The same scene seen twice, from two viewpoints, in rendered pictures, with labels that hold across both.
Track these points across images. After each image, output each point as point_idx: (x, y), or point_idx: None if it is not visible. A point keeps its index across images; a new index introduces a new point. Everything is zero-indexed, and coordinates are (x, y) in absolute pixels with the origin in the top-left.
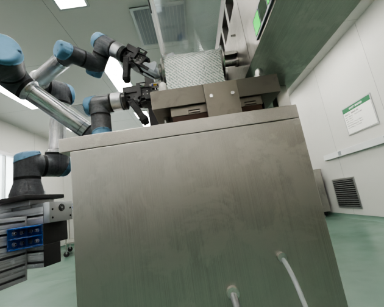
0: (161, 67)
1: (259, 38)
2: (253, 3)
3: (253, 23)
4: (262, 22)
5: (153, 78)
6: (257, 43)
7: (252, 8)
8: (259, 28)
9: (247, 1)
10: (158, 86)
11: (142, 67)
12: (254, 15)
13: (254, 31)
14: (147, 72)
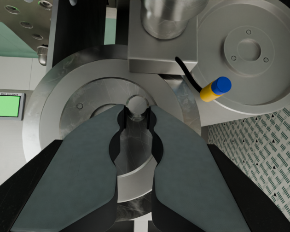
0: (43, 108)
1: (19, 91)
2: (8, 137)
3: (15, 113)
4: None
5: (163, 114)
6: (30, 92)
7: (14, 135)
8: (4, 94)
9: (24, 159)
10: (128, 39)
11: (13, 176)
12: (8, 118)
13: (21, 105)
14: (104, 143)
